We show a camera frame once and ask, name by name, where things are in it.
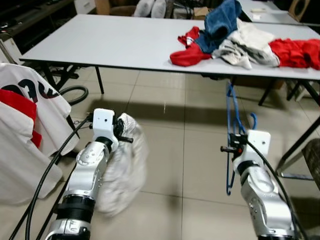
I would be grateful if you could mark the blue plastic hanger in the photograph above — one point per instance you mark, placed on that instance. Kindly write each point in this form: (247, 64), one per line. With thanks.
(229, 175)

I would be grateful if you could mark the off-white garment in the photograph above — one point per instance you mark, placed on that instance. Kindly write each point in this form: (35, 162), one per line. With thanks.
(125, 175)

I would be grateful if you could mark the blue denim garment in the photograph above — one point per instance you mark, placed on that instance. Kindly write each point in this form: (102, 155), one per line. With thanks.
(220, 25)

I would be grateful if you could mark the brown checked chair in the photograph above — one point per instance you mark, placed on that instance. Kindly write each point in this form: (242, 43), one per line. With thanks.
(312, 160)

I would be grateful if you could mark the white table with black legs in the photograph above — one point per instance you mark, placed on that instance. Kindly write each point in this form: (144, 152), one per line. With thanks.
(125, 45)

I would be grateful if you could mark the small red garment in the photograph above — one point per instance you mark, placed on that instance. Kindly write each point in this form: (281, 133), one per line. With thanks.
(190, 57)

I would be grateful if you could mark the beige crumpled garment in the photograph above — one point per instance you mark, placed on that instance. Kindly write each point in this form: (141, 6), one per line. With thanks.
(250, 42)

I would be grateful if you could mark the plain white t-shirt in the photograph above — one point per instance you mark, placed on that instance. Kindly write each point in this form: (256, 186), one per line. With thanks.
(20, 165)

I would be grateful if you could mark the red t-shirt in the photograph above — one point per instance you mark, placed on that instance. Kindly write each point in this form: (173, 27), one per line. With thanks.
(15, 102)

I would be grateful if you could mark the large red garment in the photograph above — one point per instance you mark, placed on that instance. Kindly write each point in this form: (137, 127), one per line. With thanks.
(297, 52)

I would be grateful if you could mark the person's legs in grey trousers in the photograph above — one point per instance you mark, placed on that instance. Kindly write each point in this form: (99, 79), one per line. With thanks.
(150, 7)

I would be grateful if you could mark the small white table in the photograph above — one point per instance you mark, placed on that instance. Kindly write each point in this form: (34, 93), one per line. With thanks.
(272, 16)

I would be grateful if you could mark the brown cardboard box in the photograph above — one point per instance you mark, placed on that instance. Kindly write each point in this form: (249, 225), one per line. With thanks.
(201, 13)

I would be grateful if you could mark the brown speaker box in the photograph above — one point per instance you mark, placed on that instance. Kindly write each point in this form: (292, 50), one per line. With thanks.
(300, 9)

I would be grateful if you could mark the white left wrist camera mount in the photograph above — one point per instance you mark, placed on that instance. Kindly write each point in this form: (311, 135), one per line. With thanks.
(104, 125)

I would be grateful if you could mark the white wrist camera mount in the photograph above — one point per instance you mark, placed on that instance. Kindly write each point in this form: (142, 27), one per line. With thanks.
(104, 125)
(257, 142)

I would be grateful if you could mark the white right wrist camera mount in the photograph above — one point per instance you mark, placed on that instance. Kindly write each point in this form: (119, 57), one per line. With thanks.
(257, 142)

